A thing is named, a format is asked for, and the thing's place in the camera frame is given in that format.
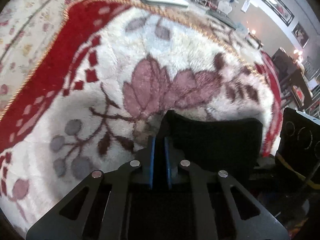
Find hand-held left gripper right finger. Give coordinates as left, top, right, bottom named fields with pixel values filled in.
left=163, top=138, right=291, bottom=240

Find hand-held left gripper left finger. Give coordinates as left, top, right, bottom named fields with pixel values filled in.
left=26, top=137, right=156, bottom=240

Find black pants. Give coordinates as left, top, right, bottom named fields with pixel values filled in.
left=126, top=110, right=263, bottom=240

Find dark wooden cabinet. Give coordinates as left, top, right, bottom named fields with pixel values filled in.
left=271, top=47, right=313, bottom=111

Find red white floral fleece blanket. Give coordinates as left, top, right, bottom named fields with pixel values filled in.
left=0, top=0, right=284, bottom=236

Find white remote control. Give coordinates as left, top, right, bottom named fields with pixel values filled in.
left=141, top=0, right=189, bottom=8

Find cream floral bed sheet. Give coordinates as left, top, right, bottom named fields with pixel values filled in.
left=0, top=0, right=107, bottom=114

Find yellow black cable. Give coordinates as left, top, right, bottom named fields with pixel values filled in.
left=275, top=154, right=320, bottom=191

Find small black picture frame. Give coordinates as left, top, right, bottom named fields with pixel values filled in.
left=291, top=22, right=310, bottom=49

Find long black picture frame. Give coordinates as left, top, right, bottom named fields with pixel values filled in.
left=261, top=0, right=296, bottom=27

